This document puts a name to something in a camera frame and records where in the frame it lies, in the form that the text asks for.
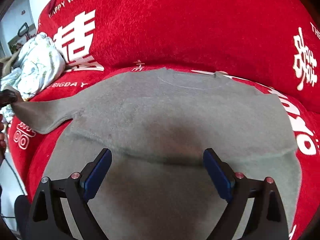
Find grey knit sweater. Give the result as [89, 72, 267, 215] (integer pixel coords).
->
[12, 68, 301, 239]

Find beige cloth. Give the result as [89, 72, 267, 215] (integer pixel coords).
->
[0, 50, 20, 77]

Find white floral crumpled cloth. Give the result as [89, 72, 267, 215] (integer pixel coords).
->
[0, 31, 66, 124]

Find red wedding bed quilt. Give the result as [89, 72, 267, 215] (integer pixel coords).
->
[7, 0, 320, 240]

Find dark picture frame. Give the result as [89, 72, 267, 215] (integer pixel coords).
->
[17, 22, 29, 37]

